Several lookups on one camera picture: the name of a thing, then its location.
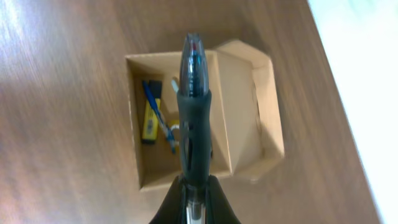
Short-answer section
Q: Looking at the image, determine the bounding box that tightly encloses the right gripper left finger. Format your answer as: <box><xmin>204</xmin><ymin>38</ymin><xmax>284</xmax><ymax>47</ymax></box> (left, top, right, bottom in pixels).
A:
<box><xmin>149</xmin><ymin>175</ymin><xmax>187</xmax><ymax>224</ymax></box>

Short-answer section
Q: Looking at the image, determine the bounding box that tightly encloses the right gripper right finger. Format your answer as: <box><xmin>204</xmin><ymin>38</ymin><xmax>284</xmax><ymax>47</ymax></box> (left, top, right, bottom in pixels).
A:
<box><xmin>205</xmin><ymin>175</ymin><xmax>241</xmax><ymax>224</ymax></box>

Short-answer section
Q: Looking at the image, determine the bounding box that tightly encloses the cardboard box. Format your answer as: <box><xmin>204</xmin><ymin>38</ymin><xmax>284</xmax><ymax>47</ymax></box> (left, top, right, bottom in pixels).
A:
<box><xmin>126</xmin><ymin>40</ymin><xmax>285</xmax><ymax>191</ymax></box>

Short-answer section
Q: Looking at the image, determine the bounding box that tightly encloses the blue ballpoint pen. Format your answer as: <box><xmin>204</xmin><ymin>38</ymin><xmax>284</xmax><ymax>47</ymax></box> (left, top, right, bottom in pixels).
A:
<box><xmin>142</xmin><ymin>80</ymin><xmax>178</xmax><ymax>155</ymax></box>

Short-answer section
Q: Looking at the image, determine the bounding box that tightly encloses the yellow highlighter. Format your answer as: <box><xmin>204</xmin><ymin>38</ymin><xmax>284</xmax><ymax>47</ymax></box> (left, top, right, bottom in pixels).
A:
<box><xmin>141</xmin><ymin>80</ymin><xmax>162</xmax><ymax>144</ymax></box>

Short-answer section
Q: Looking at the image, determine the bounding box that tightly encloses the black ballpoint pen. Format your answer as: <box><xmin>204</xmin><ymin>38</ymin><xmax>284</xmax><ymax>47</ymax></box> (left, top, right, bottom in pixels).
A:
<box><xmin>177</xmin><ymin>34</ymin><xmax>211</xmax><ymax>223</ymax></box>

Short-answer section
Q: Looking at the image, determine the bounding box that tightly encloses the grey Sharpie marker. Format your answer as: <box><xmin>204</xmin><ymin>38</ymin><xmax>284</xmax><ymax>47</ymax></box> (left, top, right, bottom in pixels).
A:
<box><xmin>171</xmin><ymin>79</ymin><xmax>179</xmax><ymax>93</ymax></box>

